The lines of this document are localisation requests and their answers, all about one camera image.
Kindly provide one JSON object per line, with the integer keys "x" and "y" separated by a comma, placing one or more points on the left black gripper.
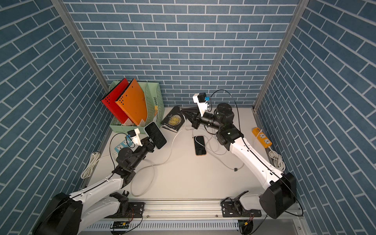
{"x": 147, "y": 146}

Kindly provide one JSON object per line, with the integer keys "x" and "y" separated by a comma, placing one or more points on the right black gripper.
{"x": 192, "y": 114}

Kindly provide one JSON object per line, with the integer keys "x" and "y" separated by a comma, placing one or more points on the black smartphone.
{"x": 154, "y": 132}

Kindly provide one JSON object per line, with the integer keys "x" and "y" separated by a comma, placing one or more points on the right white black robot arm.
{"x": 280, "y": 189}

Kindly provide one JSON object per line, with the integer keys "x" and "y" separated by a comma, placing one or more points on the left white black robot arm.
{"x": 51, "y": 223}

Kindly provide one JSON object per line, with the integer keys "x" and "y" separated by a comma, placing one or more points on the black book gold emblem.
{"x": 174, "y": 120}

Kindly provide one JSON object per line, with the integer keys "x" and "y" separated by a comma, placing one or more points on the blue power strip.
{"x": 124, "y": 144}

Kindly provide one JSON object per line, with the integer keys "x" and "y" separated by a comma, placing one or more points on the orange folder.
{"x": 133, "y": 102}

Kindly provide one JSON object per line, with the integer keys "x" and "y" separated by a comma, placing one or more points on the orange power strip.
{"x": 262, "y": 138}

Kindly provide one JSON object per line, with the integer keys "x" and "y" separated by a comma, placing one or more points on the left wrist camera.
{"x": 134, "y": 136}

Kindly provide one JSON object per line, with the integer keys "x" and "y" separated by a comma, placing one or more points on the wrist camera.
{"x": 201, "y": 100}
{"x": 134, "y": 136}

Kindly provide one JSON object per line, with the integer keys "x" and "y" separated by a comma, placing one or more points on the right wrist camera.
{"x": 201, "y": 100}

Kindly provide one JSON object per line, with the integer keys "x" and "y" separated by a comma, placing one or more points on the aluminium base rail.
{"x": 153, "y": 209}

